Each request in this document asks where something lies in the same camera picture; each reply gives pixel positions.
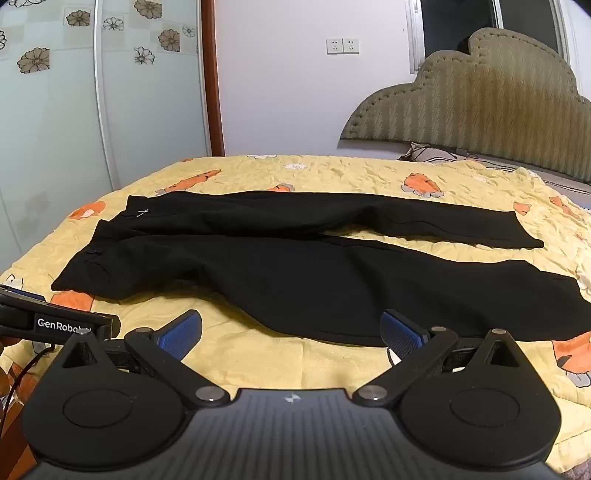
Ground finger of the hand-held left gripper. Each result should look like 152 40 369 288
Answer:
0 285 53 306

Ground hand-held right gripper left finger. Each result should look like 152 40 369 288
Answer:
61 309 230 409

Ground brown wooden wardrobe frame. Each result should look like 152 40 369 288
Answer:
199 0 226 158

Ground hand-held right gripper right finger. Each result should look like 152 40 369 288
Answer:
353 309 525 408

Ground patterned grey pillow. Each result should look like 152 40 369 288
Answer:
399 141 479 165

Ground flower print glass wardrobe door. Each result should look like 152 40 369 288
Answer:
0 0 114 278
94 0 214 195

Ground black cable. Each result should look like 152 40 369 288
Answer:
0 345 51 431

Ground white framed window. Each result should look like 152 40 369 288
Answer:
405 0 574 75

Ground yellow carrot print blanket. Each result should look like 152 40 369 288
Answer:
0 154 591 477

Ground black pants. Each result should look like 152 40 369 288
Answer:
50 189 591 348

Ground olive padded headboard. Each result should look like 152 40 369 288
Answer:
339 27 591 161

